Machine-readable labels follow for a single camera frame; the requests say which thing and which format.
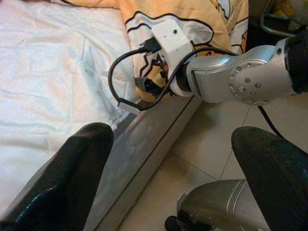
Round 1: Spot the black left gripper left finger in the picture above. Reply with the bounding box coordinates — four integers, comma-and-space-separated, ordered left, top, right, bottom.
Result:
0, 122, 114, 231

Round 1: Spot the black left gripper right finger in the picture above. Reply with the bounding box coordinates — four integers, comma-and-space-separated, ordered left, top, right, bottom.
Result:
231, 127, 308, 231

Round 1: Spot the yellow cartoon egg blanket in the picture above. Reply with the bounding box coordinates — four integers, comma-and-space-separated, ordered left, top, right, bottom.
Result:
60, 0, 250, 106

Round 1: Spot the grey quilted mattress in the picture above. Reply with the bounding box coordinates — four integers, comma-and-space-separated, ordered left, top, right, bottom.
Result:
112, 113, 138, 135

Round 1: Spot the robot left leg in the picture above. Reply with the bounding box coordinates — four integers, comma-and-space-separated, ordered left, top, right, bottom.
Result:
165, 179, 271, 231

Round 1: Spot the white mattress pad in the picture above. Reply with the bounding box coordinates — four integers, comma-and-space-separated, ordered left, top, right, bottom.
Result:
0, 0, 138, 215

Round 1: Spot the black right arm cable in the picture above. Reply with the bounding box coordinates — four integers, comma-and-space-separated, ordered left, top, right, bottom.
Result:
107, 36, 285, 140

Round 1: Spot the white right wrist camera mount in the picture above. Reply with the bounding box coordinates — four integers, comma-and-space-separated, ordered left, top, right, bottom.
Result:
151, 18, 193, 97

